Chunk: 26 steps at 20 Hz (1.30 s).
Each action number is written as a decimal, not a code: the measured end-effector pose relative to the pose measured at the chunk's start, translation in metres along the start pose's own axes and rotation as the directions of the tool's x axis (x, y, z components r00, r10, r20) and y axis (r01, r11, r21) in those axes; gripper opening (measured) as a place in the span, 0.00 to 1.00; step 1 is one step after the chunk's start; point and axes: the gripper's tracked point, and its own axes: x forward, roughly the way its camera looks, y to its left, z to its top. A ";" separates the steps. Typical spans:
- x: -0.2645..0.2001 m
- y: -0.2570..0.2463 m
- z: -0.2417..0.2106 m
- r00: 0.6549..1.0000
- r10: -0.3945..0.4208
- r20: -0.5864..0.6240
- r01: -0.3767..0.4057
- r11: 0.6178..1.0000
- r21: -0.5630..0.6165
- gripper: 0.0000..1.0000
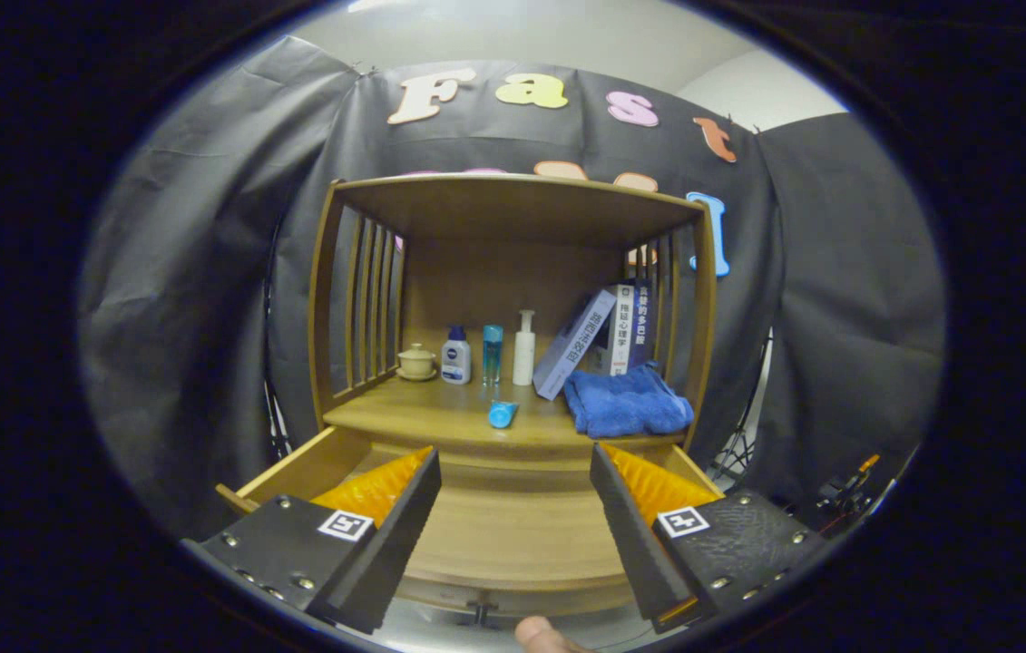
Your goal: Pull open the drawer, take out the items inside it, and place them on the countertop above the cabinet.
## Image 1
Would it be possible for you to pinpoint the white pump bottle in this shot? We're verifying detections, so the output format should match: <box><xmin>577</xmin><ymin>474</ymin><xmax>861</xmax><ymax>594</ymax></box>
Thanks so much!
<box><xmin>513</xmin><ymin>310</ymin><xmax>537</xmax><ymax>386</ymax></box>

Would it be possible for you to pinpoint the wooden countertop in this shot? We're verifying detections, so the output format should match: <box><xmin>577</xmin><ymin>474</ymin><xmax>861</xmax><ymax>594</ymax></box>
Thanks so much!
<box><xmin>324</xmin><ymin>376</ymin><xmax>690</xmax><ymax>450</ymax></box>

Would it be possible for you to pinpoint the wooden drawer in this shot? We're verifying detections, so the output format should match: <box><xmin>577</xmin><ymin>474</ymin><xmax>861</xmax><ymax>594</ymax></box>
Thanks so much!
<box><xmin>215</xmin><ymin>424</ymin><xmax>722</xmax><ymax>629</ymax></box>

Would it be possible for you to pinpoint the white-spined book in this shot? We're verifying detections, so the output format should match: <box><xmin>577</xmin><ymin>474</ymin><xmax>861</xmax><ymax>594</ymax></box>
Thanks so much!
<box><xmin>603</xmin><ymin>284</ymin><xmax>639</xmax><ymax>376</ymax></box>

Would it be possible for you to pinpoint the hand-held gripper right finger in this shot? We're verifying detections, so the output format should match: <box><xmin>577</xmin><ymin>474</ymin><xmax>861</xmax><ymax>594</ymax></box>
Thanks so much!
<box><xmin>589</xmin><ymin>443</ymin><xmax>831</xmax><ymax>633</ymax></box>

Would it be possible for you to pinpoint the black device with orange tip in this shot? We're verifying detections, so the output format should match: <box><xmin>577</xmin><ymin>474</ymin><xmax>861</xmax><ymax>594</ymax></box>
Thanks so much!
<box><xmin>816</xmin><ymin>453</ymin><xmax>885</xmax><ymax>518</ymax></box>

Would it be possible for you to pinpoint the black tripod stand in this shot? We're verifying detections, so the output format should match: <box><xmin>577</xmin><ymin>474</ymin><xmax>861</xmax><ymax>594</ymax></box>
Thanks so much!
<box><xmin>708</xmin><ymin>331</ymin><xmax>772</xmax><ymax>482</ymax></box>
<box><xmin>260</xmin><ymin>222</ymin><xmax>294</xmax><ymax>462</ymax></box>

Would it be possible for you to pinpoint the blue towel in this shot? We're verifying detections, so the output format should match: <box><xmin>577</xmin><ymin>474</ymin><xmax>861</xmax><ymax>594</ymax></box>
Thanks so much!
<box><xmin>562</xmin><ymin>361</ymin><xmax>695</xmax><ymax>440</ymax></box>

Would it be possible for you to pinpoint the lavender book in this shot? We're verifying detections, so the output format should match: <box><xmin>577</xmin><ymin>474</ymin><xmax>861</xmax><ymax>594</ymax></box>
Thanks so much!
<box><xmin>533</xmin><ymin>288</ymin><xmax>618</xmax><ymax>402</ymax></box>

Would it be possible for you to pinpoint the wooden cabinet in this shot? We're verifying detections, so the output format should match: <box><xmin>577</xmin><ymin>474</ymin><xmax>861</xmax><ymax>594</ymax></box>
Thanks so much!
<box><xmin>308</xmin><ymin>172</ymin><xmax>720</xmax><ymax>459</ymax></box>

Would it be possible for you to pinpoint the black backdrop cloth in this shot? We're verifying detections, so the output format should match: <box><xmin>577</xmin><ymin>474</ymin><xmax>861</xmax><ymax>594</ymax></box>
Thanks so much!
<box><xmin>77</xmin><ymin>36</ymin><xmax>949</xmax><ymax>545</ymax></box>

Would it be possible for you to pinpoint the white bottle with blue cap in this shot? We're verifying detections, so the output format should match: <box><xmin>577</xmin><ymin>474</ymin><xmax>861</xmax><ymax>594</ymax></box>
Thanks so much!
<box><xmin>440</xmin><ymin>326</ymin><xmax>473</xmax><ymax>385</ymax></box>

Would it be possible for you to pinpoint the dark blue book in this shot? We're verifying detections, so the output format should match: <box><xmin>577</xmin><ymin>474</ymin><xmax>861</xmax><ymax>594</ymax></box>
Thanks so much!
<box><xmin>632</xmin><ymin>281</ymin><xmax>657</xmax><ymax>368</ymax></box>

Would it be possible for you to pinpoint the small beige lidded teacup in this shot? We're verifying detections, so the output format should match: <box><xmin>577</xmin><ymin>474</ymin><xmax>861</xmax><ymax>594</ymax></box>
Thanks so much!
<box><xmin>396</xmin><ymin>343</ymin><xmax>438</xmax><ymax>382</ymax></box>

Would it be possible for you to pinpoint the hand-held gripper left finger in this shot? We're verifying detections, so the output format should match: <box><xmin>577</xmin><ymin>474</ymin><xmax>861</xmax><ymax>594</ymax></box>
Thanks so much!
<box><xmin>181</xmin><ymin>446</ymin><xmax>443</xmax><ymax>636</ymax></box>

